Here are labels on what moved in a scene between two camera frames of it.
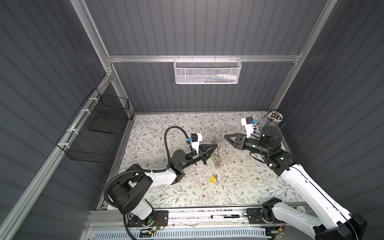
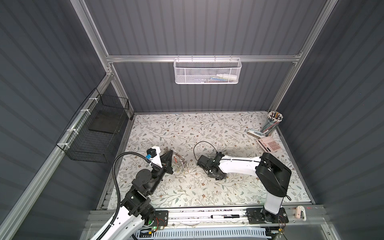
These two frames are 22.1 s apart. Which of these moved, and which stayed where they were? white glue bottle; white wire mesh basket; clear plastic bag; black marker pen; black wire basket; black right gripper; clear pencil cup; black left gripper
Moved: black left gripper; clear plastic bag; black right gripper
Stayed: clear pencil cup; black marker pen; black wire basket; white wire mesh basket; white glue bottle
